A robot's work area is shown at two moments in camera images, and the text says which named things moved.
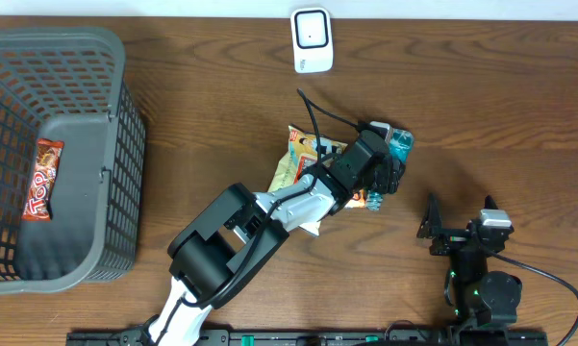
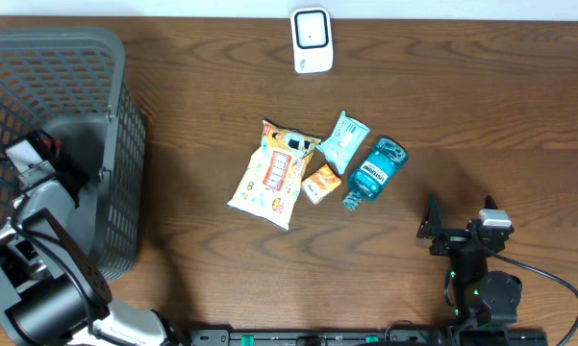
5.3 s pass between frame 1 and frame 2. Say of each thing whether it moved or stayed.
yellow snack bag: moved
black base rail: stayed
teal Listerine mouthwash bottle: moved
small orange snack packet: moved
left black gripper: moved
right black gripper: stayed
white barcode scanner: stayed
